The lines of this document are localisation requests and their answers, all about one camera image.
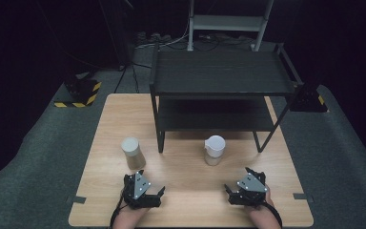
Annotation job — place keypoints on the yellow-black striped stand base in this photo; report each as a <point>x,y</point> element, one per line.
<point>82,93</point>
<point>308,100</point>

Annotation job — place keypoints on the white metal stand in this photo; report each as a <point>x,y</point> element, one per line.
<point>227,22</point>

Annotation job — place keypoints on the dark stand pole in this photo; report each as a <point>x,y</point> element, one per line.
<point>117,31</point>

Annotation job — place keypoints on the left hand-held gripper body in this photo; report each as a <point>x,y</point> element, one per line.
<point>140,186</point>

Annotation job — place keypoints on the tall jar with white lid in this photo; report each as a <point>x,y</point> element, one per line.
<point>132,152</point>

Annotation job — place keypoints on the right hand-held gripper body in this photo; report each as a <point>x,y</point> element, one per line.
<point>251,186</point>

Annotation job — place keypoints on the person's right hand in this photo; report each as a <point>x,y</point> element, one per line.
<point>263,213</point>

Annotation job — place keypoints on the grey tape strip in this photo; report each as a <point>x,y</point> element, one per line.
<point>302,197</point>
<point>76,199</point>

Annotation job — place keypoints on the person's left hand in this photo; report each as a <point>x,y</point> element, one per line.
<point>130,218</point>

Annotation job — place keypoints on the short jar with spouted lid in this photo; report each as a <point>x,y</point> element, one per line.
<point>215,148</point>

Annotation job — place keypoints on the black two-tier shelf rack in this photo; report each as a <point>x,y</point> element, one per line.
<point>222,73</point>

